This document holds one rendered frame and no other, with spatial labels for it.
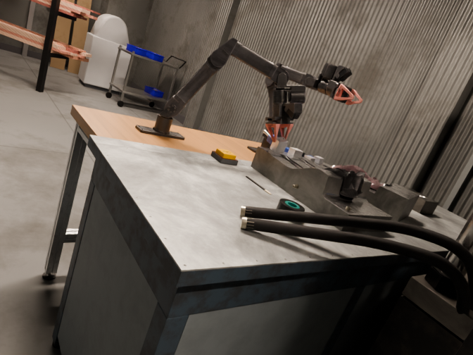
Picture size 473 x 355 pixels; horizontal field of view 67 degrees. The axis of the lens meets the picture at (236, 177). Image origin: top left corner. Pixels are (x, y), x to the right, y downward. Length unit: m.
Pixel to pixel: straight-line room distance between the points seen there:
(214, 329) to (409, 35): 3.22
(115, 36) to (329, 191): 5.82
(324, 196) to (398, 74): 2.51
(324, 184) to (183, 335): 0.66
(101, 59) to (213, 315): 6.08
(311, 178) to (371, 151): 2.33
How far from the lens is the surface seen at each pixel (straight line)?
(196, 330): 0.82
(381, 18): 3.90
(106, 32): 6.67
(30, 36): 5.56
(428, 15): 3.68
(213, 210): 0.91
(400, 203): 1.54
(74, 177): 1.62
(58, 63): 7.80
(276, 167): 1.35
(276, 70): 1.43
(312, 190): 1.23
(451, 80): 3.25
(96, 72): 6.67
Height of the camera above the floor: 1.15
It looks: 16 degrees down
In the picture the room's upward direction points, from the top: 20 degrees clockwise
